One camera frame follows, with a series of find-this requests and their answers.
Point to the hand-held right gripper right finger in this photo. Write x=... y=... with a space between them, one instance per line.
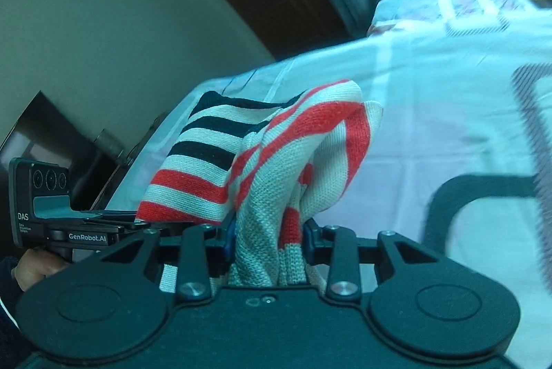
x=308 y=242

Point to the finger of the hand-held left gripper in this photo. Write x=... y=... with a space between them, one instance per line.
x=125 y=221

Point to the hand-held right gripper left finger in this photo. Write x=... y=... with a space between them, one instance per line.
x=229 y=237

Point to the striped knit sweater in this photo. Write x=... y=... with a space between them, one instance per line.
x=276 y=153

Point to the person's left forearm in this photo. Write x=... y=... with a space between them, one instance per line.
x=7 y=308

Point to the person's left hand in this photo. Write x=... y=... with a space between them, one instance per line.
x=36 y=267

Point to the white patterned bed cover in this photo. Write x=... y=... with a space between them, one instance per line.
x=431 y=101

